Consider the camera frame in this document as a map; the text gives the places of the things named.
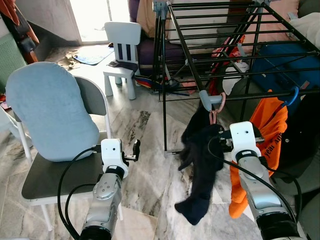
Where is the navy garment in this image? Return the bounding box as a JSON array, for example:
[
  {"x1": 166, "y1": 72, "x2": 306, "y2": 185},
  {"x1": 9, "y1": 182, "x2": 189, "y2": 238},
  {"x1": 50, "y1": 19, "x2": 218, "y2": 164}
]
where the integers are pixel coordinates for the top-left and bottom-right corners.
[{"x1": 174, "y1": 102, "x2": 227, "y2": 226}]

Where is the pink hanger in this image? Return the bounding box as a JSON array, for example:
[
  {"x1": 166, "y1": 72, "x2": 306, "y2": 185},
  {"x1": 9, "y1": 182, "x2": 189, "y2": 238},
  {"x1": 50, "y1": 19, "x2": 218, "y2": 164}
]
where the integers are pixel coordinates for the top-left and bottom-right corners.
[{"x1": 208, "y1": 92, "x2": 227, "y2": 126}]

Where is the orange shirt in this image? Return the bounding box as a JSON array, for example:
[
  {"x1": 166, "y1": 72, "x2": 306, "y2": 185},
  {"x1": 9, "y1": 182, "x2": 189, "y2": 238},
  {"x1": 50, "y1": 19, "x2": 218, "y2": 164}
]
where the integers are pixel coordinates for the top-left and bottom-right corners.
[{"x1": 228, "y1": 90, "x2": 290, "y2": 219}]

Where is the black metal drying rack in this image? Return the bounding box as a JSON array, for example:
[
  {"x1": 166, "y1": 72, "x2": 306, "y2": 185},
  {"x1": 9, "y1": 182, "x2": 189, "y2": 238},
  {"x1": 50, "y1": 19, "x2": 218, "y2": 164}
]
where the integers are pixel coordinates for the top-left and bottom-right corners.
[{"x1": 152, "y1": 0, "x2": 320, "y2": 153}]

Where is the black hanging garment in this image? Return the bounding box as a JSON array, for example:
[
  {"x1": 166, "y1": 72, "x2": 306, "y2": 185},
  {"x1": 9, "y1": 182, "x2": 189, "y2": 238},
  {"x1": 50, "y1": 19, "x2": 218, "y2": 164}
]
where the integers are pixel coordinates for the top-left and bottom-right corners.
[{"x1": 276, "y1": 91, "x2": 320, "y2": 173}]

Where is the light blue cushion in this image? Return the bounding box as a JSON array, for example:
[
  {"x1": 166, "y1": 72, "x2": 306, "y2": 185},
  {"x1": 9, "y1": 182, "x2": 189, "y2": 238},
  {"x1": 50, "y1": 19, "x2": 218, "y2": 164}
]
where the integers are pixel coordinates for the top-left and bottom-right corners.
[{"x1": 5, "y1": 61, "x2": 101, "y2": 163}]

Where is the blue suitcase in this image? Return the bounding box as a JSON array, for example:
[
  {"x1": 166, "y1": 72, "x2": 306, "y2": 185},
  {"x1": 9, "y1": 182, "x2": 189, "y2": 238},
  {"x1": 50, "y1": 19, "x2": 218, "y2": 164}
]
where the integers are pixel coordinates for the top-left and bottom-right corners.
[{"x1": 249, "y1": 42, "x2": 320, "y2": 103}]

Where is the purple seat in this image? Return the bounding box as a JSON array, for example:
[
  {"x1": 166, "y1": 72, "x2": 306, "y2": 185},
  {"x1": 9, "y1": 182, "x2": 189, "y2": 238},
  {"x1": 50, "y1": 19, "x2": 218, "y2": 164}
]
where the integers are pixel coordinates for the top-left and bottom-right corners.
[{"x1": 127, "y1": 0, "x2": 196, "y2": 76}]

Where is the blue floor mat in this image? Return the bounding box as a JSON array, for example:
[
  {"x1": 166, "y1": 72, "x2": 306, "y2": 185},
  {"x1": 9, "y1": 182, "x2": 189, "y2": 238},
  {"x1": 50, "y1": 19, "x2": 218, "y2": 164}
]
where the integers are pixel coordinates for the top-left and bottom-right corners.
[{"x1": 74, "y1": 45, "x2": 115, "y2": 66}]

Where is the brown floor cloth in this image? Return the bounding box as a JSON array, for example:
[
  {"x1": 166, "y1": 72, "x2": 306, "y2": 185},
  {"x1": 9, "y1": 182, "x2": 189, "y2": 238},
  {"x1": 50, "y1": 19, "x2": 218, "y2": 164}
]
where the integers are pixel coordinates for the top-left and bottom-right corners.
[{"x1": 56, "y1": 49, "x2": 82, "y2": 70}]

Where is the white child chair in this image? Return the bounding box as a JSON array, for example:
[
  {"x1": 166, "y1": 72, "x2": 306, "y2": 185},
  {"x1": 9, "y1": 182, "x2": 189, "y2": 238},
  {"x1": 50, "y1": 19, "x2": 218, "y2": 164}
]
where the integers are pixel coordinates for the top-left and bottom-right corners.
[{"x1": 103, "y1": 21, "x2": 143, "y2": 101}]

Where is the peach pillow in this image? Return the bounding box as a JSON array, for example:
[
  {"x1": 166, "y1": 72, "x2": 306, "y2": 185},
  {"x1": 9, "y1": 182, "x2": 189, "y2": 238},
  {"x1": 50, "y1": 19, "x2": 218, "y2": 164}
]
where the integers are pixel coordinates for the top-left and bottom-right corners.
[{"x1": 240, "y1": 0, "x2": 301, "y2": 56}]

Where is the white pillow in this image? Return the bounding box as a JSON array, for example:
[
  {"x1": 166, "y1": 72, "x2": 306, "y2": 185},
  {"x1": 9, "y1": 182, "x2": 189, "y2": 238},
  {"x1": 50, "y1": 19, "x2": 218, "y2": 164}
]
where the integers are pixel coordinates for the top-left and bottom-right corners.
[{"x1": 289, "y1": 12, "x2": 320, "y2": 49}]

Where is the green plastic bin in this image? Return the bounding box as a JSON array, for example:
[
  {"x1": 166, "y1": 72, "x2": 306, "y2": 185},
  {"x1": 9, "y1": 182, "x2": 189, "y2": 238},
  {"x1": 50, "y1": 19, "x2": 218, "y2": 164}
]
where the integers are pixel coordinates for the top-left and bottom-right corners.
[{"x1": 0, "y1": 32, "x2": 27, "y2": 93}]

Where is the orange black bag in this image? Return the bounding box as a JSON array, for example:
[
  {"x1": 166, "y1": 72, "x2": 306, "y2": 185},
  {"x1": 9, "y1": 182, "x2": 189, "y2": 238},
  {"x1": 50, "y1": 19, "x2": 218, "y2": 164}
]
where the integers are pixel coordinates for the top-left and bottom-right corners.
[{"x1": 0, "y1": 0, "x2": 41, "y2": 64}]

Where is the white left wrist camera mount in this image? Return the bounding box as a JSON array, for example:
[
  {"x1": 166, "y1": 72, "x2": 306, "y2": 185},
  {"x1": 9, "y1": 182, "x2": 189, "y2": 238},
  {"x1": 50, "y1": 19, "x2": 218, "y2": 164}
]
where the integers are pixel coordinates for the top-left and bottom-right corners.
[{"x1": 100, "y1": 138, "x2": 129, "y2": 177}]

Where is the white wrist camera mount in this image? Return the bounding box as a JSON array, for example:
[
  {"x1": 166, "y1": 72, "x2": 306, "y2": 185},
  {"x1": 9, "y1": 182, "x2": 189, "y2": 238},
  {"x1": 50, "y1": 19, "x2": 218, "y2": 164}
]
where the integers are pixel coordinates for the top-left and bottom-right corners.
[
  {"x1": 100, "y1": 138, "x2": 129, "y2": 177},
  {"x1": 229, "y1": 121, "x2": 264, "y2": 162}
]

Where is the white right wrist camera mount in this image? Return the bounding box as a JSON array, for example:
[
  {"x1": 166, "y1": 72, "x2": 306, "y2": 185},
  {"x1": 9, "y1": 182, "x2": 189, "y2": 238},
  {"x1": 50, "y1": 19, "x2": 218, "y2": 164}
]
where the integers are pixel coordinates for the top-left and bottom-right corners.
[{"x1": 229, "y1": 121, "x2": 264, "y2": 162}]

